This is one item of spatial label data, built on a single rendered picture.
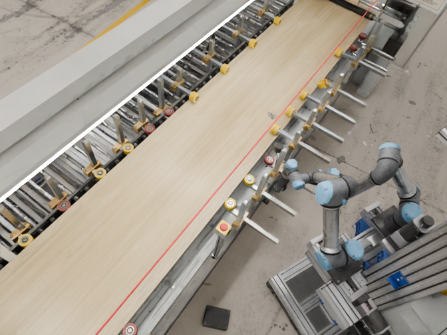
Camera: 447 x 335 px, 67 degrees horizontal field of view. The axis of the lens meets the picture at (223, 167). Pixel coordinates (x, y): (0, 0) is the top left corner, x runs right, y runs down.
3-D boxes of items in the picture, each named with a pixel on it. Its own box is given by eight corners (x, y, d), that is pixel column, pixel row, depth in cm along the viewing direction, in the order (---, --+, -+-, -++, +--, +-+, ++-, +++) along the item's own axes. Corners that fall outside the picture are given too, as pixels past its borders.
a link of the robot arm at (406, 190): (401, 213, 224) (372, 159, 196) (403, 194, 232) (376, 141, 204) (422, 212, 216) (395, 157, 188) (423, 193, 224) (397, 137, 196)
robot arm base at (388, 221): (410, 229, 227) (418, 223, 219) (394, 239, 222) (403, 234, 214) (394, 211, 233) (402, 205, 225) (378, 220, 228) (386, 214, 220)
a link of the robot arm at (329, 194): (348, 269, 192) (351, 181, 173) (325, 276, 189) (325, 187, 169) (335, 257, 203) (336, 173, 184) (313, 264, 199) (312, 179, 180)
